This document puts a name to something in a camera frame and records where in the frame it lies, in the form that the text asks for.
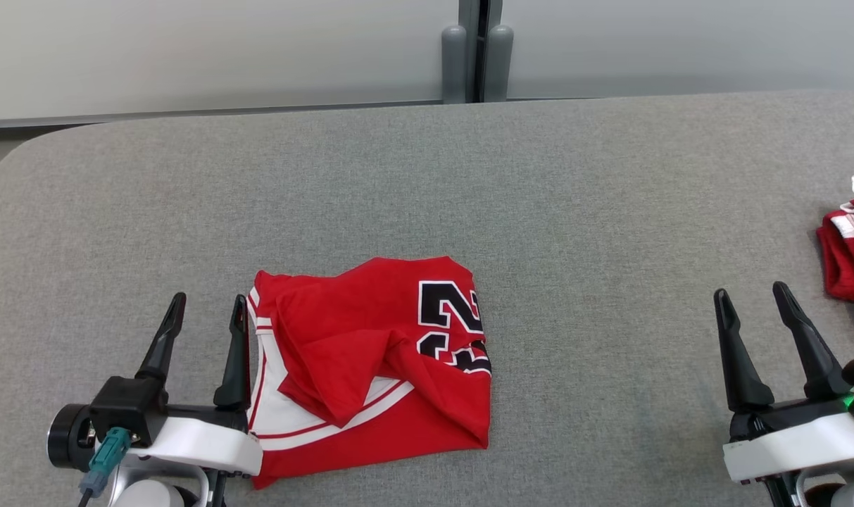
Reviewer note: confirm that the red shorts with white stripe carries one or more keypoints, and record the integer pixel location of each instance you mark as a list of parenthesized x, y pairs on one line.
[(852, 267)]

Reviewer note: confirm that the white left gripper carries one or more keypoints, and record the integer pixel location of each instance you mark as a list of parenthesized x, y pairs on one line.
[(215, 443)]

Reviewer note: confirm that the red and white jersey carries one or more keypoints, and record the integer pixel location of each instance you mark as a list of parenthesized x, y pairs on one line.
[(356, 331)]

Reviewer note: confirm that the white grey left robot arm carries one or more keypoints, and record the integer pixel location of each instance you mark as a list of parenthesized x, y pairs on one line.
[(152, 495)]

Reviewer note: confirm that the grey partition post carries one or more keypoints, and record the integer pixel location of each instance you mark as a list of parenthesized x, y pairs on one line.
[(469, 42)]

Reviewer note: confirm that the grey wall baseboard strip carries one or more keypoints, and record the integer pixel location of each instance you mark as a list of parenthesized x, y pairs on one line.
[(187, 115)]

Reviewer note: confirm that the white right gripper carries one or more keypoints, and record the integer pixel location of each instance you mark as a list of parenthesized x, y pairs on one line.
[(800, 443)]

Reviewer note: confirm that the grey rounded post cap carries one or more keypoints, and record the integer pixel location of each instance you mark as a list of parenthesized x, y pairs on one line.
[(500, 63), (453, 67)]

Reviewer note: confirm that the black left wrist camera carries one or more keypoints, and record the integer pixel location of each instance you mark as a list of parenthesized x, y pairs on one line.
[(127, 412)]

